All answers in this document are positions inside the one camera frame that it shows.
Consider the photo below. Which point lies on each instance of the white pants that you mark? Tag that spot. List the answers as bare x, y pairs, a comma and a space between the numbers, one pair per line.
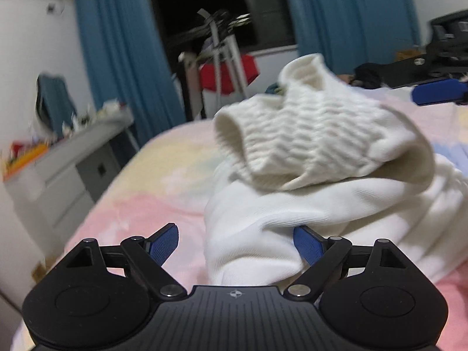
310, 146

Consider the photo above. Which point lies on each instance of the orange box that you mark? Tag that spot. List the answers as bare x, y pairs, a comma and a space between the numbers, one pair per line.
27, 155

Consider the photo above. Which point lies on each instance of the red garment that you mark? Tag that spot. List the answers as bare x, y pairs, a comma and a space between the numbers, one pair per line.
241, 73

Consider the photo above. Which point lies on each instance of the pastel duvet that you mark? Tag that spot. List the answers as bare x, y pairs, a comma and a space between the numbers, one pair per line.
146, 190

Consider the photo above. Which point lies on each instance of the blue curtain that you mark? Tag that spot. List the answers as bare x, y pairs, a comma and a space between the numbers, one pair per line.
120, 55
347, 18

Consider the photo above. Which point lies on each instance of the black clothing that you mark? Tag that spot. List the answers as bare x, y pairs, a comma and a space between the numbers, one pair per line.
369, 75

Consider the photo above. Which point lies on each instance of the garment steamer stand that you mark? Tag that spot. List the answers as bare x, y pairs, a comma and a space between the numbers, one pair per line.
219, 65

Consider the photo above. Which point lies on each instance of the brown paper bag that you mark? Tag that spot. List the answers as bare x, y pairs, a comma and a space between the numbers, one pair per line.
407, 55

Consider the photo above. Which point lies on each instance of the wavy mirror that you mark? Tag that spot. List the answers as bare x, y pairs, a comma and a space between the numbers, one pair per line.
53, 102

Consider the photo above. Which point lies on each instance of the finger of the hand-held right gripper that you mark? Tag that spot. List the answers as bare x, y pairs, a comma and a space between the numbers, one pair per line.
438, 92
409, 71

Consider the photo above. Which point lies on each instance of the white dressing table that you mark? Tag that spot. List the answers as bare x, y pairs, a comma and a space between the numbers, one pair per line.
62, 164

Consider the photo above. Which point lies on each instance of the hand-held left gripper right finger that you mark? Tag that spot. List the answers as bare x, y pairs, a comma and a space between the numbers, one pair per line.
309, 243

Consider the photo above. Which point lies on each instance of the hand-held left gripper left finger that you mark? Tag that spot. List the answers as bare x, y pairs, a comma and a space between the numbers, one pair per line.
164, 243

